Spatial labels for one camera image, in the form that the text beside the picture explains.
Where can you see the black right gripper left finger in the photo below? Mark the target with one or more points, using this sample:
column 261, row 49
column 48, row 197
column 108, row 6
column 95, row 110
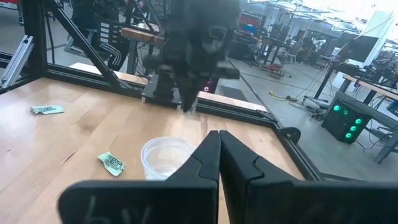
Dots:
column 155, row 202

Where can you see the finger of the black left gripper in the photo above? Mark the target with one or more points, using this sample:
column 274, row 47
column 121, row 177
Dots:
column 185, row 90
column 193, row 90

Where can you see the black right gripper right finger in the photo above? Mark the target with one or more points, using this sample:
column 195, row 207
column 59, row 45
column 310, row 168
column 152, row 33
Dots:
column 280, row 202

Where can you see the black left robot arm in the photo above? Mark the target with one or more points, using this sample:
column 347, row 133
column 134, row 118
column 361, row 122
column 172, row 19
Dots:
column 202, row 18

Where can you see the black floor mat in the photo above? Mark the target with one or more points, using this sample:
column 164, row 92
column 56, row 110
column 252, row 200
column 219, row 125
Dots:
column 233, row 92

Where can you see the clear plastic deli container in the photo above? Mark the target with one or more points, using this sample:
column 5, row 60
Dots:
column 161, row 155

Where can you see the wooden desk black legs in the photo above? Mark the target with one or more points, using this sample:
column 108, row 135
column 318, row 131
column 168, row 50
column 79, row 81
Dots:
column 141, row 35

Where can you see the red cart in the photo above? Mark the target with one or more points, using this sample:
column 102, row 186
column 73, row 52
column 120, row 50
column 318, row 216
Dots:
column 275, row 71

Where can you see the person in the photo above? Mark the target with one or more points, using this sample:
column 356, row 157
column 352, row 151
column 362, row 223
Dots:
column 115, row 46

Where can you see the black computer tower green lights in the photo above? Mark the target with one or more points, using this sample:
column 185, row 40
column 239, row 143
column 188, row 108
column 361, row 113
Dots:
column 345, row 121

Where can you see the wood top desk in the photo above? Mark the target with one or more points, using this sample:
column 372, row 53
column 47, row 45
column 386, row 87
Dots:
column 373, row 87

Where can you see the black monitor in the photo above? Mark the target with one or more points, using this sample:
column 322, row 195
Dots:
column 357, row 48

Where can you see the black frame clamp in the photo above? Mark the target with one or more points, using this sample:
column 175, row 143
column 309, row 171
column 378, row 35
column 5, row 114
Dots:
column 290, row 134

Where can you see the black diagonal frame strut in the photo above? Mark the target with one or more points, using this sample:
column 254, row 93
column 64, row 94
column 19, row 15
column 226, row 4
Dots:
column 91, row 46

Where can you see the black aluminium table frame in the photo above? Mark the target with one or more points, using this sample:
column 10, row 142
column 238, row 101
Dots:
column 77, row 76

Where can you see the silver aluminium extrusion bracket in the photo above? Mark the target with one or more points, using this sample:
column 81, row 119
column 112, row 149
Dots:
column 17, row 62

